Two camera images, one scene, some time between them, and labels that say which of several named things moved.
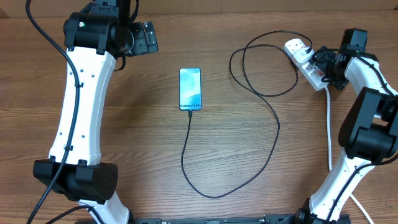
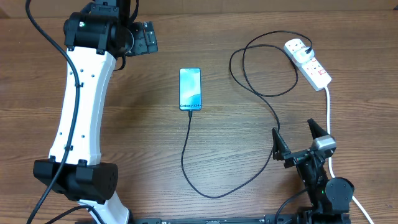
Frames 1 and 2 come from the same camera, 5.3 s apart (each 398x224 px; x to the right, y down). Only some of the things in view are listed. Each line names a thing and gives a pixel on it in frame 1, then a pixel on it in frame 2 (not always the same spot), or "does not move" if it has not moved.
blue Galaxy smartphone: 190,88 does not move
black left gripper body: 143,42 does not move
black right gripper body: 333,75 -> 296,158
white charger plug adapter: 301,55 does not move
